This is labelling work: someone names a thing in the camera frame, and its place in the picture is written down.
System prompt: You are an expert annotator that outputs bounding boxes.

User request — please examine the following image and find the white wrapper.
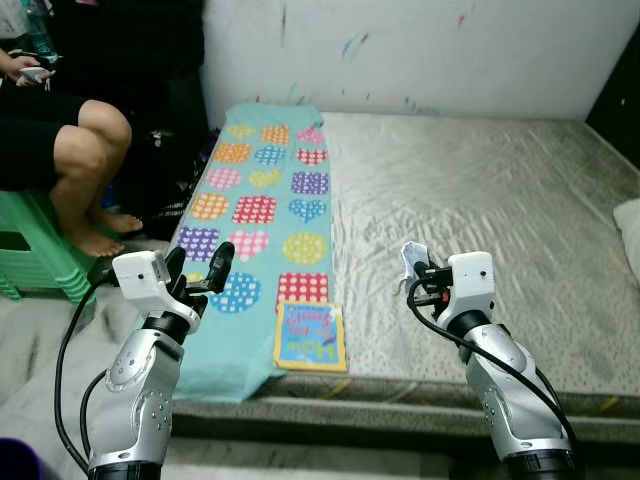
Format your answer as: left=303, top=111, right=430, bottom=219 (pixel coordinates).
left=400, top=242, right=431, bottom=279

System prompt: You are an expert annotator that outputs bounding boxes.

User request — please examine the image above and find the blue yellow children's book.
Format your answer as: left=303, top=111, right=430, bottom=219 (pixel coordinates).
left=273, top=302, right=349, bottom=374

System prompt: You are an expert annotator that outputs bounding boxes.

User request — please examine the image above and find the cream pillow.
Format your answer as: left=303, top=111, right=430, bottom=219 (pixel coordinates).
left=612, top=197, right=640, bottom=286

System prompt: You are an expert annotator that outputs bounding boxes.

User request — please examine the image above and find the teal blanket with coloured hearts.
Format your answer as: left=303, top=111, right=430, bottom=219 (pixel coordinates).
left=170, top=102, right=336, bottom=403

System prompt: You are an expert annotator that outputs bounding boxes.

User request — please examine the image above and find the white quilted mattress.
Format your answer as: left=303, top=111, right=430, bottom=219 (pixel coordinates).
left=170, top=110, right=640, bottom=441

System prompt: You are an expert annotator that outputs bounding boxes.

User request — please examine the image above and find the black bag with silver clasp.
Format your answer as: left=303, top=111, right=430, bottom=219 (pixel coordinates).
left=125, top=95, right=216, bottom=241

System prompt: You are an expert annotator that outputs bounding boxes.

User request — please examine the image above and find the seated person in black shorts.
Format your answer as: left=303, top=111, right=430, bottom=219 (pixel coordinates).
left=0, top=45, right=146, bottom=259

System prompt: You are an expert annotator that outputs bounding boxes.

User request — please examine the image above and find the white phone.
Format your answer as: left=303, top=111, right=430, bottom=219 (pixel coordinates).
left=20, top=66, right=53, bottom=85

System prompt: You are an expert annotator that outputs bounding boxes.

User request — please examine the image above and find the purple bin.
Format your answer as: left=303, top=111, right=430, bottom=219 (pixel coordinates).
left=0, top=437, right=46, bottom=480

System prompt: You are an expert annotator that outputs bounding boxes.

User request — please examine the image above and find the clear plastic bottle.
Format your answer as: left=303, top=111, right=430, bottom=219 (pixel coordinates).
left=20, top=0, right=56, bottom=63

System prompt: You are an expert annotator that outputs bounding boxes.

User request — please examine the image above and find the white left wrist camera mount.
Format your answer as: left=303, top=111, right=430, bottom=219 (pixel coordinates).
left=110, top=250, right=186, bottom=309

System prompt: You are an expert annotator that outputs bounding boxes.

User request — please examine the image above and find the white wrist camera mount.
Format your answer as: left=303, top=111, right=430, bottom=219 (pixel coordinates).
left=447, top=252, right=496, bottom=316
left=110, top=250, right=186, bottom=309

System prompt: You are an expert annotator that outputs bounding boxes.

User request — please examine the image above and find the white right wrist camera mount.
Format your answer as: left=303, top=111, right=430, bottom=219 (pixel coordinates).
left=447, top=252, right=496, bottom=316

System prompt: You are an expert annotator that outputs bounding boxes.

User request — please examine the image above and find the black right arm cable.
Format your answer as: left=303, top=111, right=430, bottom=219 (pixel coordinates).
left=405, top=280, right=579, bottom=451

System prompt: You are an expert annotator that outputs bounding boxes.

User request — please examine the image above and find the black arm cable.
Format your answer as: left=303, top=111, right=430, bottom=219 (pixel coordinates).
left=405, top=280, right=579, bottom=451
left=55, top=280, right=116, bottom=476

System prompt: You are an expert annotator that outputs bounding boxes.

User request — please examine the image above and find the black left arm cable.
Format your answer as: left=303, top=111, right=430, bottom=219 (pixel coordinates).
left=55, top=280, right=116, bottom=476

